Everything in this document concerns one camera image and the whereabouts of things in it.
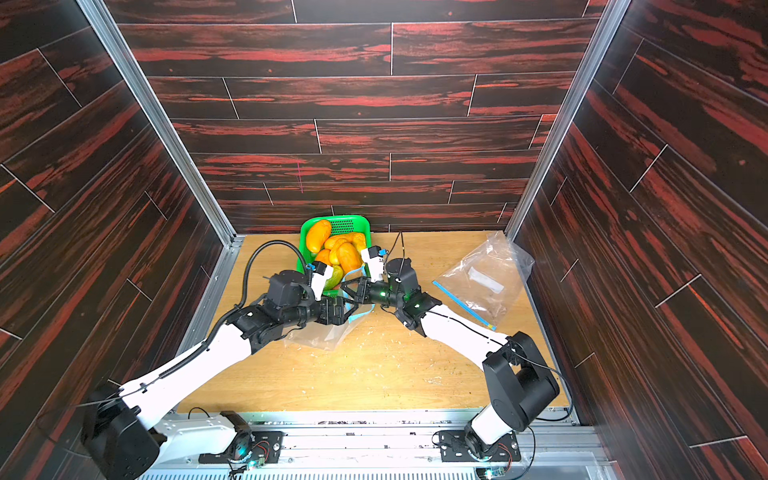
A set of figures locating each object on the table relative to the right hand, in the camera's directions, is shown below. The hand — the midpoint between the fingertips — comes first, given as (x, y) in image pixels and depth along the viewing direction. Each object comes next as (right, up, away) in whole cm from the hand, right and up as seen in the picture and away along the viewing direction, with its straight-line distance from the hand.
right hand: (345, 281), depth 79 cm
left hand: (+1, -6, -2) cm, 6 cm away
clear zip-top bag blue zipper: (-7, -16, +4) cm, 18 cm away
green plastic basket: (-7, +20, +34) cm, 40 cm away
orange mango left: (-11, +8, +26) cm, 29 cm away
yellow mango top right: (+1, +14, +29) cm, 32 cm away
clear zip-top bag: (+49, -1, +29) cm, 57 cm away
